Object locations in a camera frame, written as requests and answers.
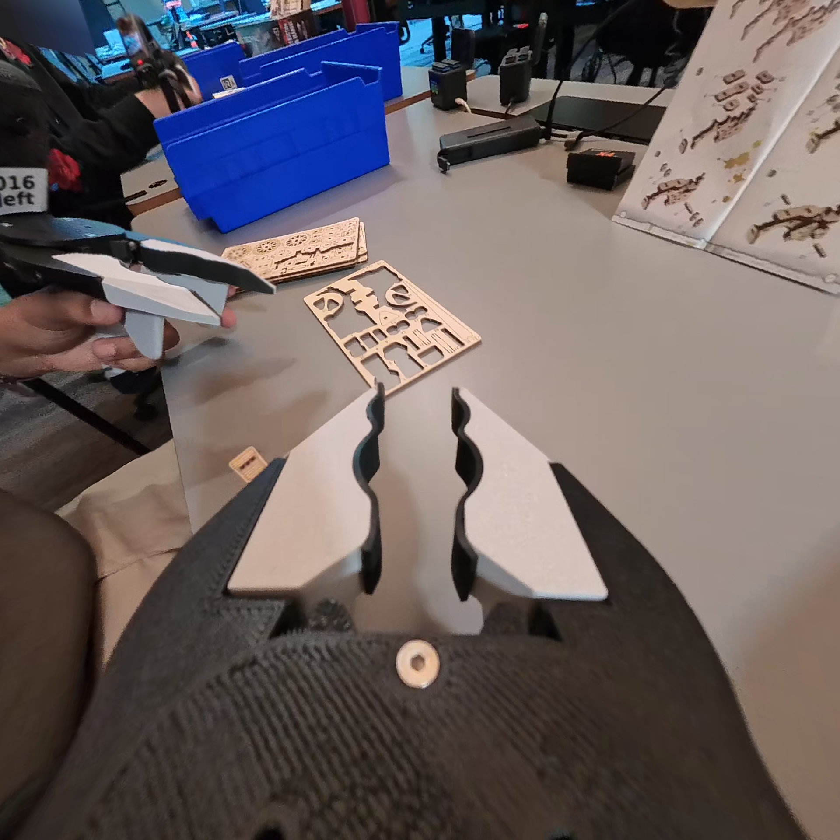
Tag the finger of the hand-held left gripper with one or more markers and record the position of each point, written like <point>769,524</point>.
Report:
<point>197,266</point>
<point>141,292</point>

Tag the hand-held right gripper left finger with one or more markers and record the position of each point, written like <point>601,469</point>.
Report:
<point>308,525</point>

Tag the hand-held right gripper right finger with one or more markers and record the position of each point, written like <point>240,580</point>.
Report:
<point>531,525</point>

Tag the cut-out wooden puzzle sheet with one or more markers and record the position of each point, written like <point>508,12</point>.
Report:
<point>394,328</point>

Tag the person's left hand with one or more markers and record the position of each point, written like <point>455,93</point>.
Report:
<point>52,334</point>

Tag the small slotted wooden piece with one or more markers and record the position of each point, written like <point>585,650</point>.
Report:
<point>248,463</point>

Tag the stack of wooden puzzle sheets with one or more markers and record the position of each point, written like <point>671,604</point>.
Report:
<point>308,253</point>

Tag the large blue plastic bin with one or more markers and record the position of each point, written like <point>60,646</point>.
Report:
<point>282,151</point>

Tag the person's beige trousers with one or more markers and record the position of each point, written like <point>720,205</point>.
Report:
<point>131,525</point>

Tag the person's brown shirt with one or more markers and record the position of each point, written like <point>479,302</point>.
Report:
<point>39,656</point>

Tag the black and blue battery charger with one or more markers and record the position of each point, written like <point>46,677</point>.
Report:
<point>447,85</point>

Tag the black power adapter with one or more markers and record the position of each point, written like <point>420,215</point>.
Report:
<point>489,141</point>

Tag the black box with red label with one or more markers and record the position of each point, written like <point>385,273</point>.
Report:
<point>600,167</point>

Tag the black flat pad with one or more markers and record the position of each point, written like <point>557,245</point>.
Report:
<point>610,118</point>

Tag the folded assembly instruction sheet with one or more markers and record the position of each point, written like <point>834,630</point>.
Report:
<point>741,131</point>

